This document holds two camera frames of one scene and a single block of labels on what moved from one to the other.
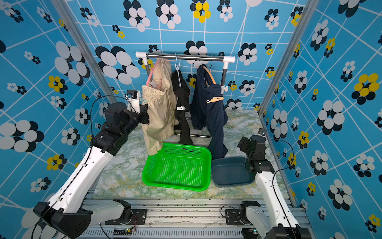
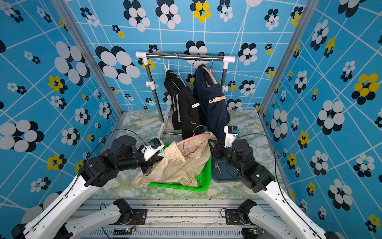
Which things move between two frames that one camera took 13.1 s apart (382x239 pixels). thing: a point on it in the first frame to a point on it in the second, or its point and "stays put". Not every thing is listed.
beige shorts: [159, 97] to [183, 164]
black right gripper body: [245, 143] to [223, 152]
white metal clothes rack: [144, 56] stays put
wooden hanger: [210, 71] stays put
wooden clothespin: [216, 98] stays put
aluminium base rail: [176, 219] stays put
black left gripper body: [142, 117] to [148, 164]
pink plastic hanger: [148, 78] to [193, 136]
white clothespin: [182, 108] to [195, 105]
